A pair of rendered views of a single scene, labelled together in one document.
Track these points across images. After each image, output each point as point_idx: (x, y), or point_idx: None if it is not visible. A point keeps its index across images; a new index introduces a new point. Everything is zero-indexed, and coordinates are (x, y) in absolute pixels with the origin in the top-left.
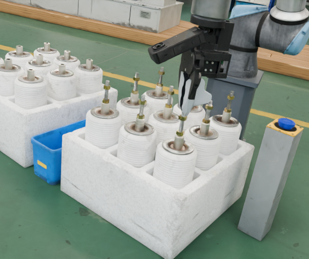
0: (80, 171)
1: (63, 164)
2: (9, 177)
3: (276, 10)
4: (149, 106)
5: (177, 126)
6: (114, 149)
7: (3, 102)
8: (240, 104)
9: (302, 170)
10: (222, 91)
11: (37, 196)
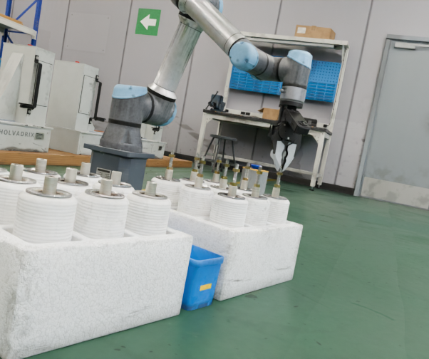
0: (245, 258)
1: (229, 266)
2: (203, 324)
3: (164, 90)
4: (179, 190)
5: None
6: (247, 224)
7: (155, 238)
8: (143, 177)
9: None
10: (135, 168)
11: (236, 313)
